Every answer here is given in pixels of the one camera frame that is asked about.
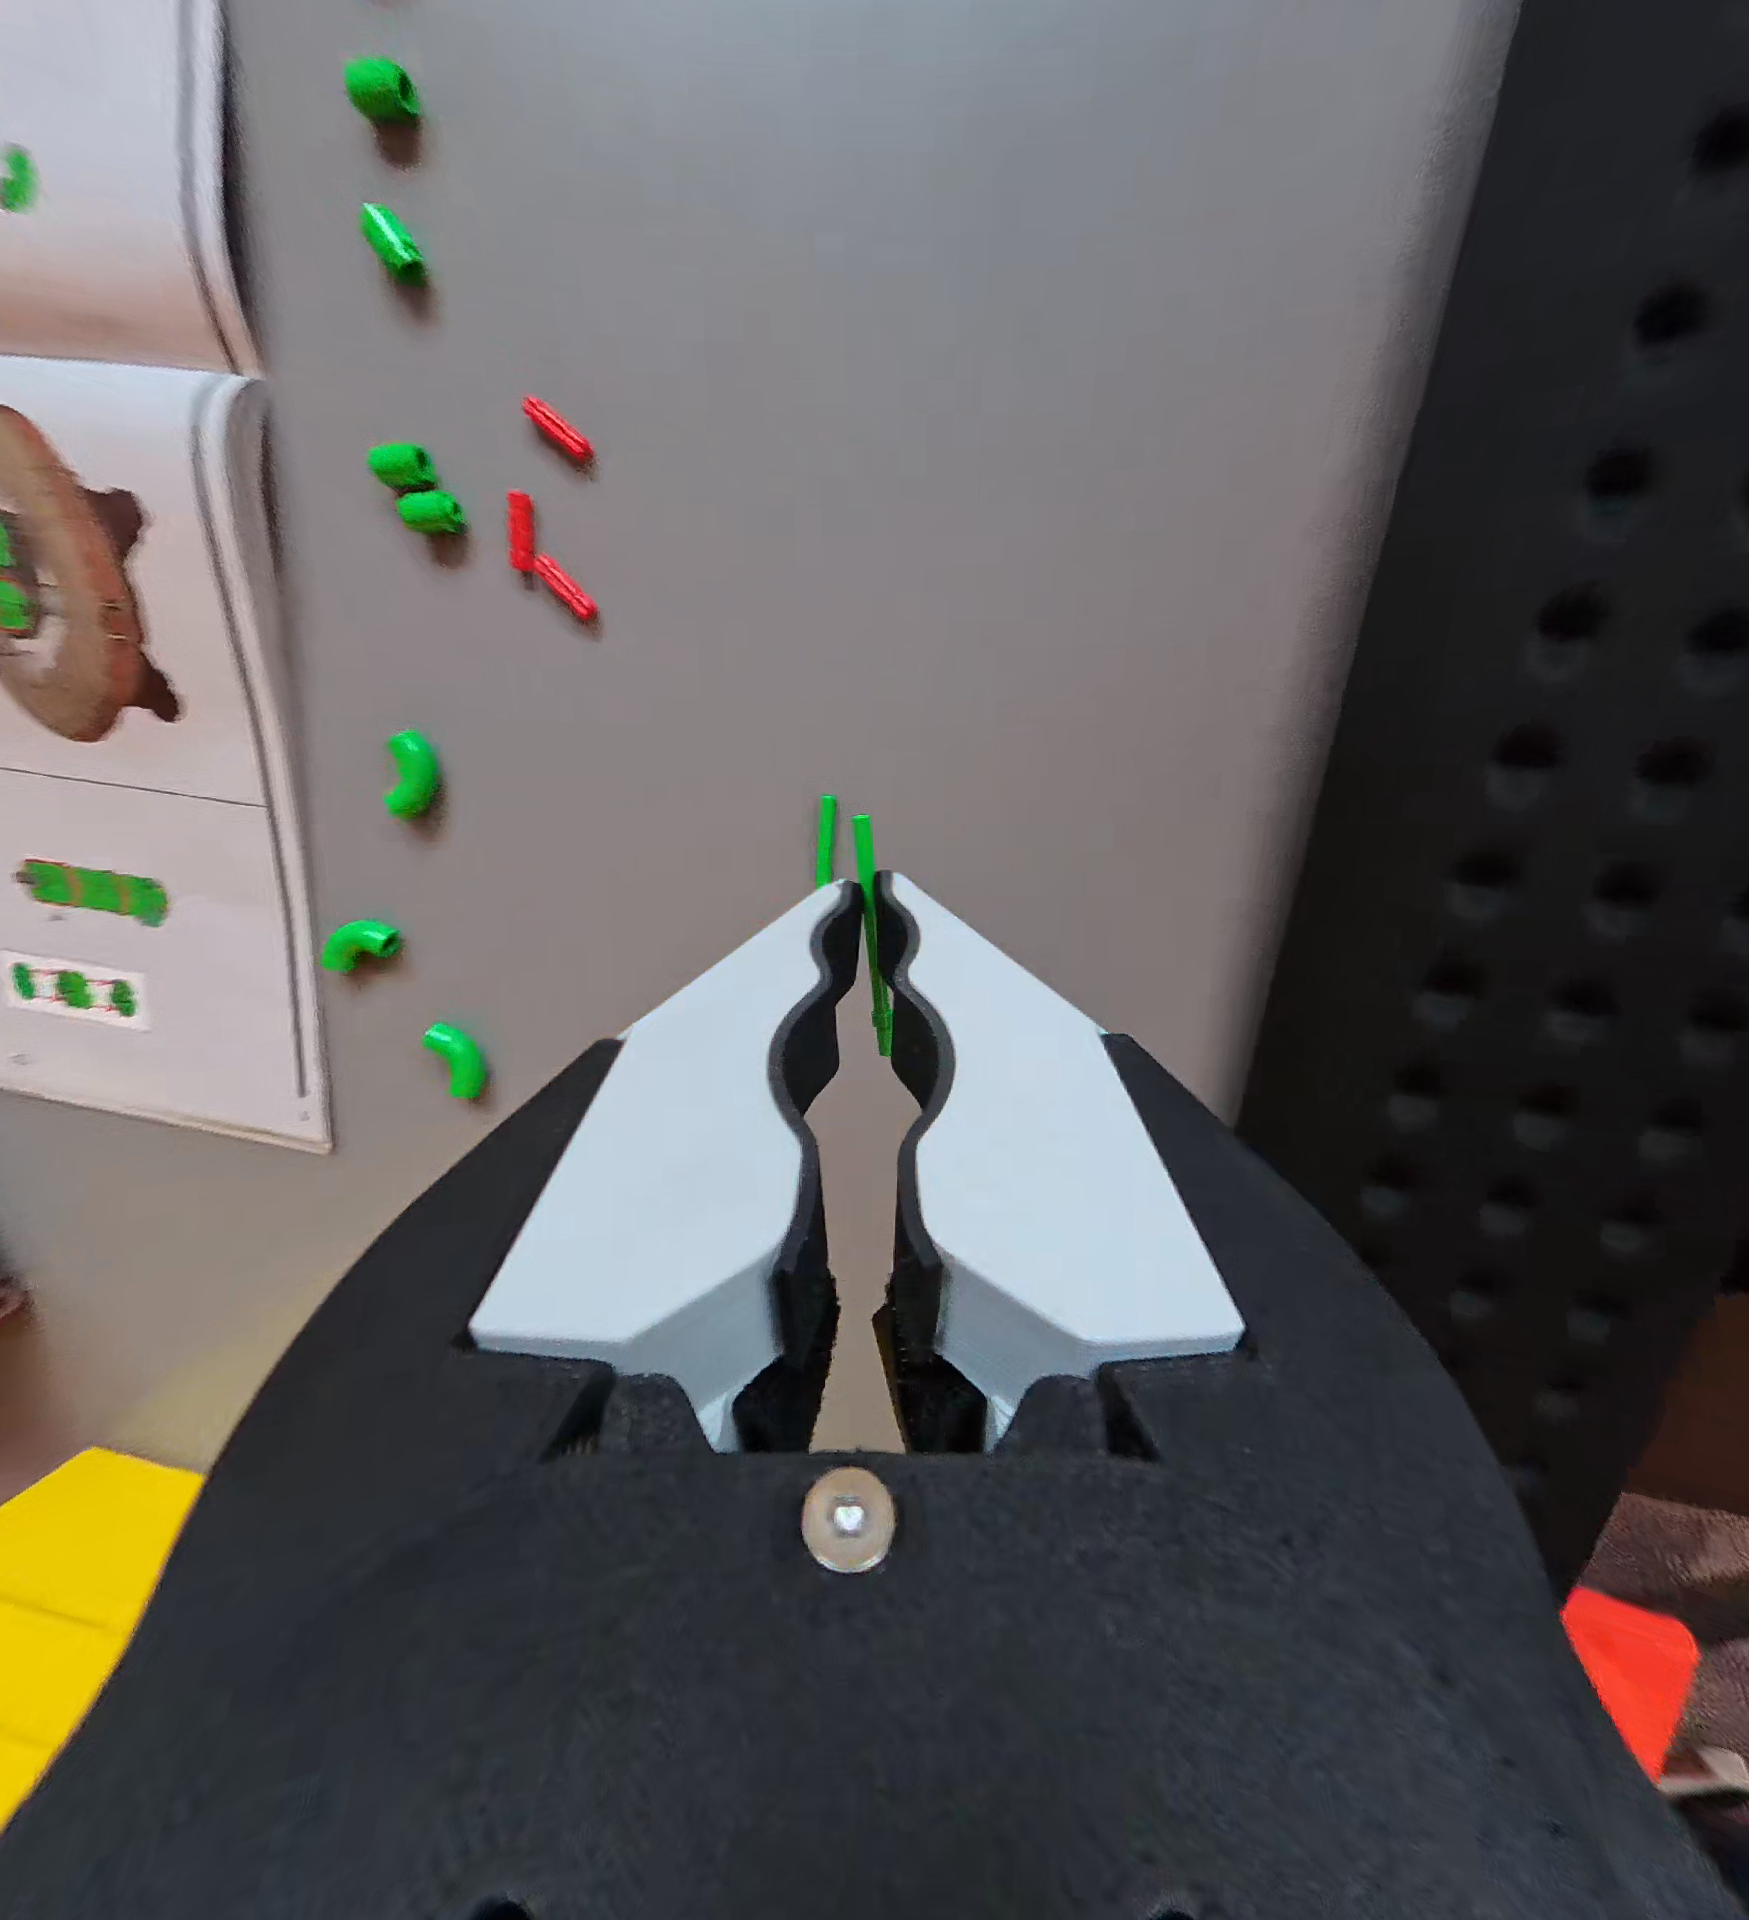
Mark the black perforated chair armrest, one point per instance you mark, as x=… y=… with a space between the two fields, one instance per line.
x=1563 y=751

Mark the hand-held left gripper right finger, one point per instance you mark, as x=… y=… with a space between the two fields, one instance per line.
x=1068 y=1200

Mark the red brick pin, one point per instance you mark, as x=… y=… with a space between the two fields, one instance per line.
x=558 y=427
x=567 y=589
x=521 y=532

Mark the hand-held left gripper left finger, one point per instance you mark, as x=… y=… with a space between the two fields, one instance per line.
x=633 y=1200

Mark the yellow plastic bin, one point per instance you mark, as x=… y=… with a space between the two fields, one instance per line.
x=18 y=1621

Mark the open instruction booklet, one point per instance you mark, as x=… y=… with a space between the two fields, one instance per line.
x=65 y=330

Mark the orange red plastic object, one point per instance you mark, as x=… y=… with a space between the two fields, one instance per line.
x=1632 y=1673

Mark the green curved brick piece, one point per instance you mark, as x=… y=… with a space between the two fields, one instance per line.
x=453 y=1059
x=413 y=773
x=358 y=945

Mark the green brick cylinder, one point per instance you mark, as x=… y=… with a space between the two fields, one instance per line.
x=381 y=92
x=393 y=243
x=431 y=513
x=402 y=465

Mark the thin green brick bar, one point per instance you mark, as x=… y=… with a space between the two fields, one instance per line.
x=824 y=840
x=865 y=855

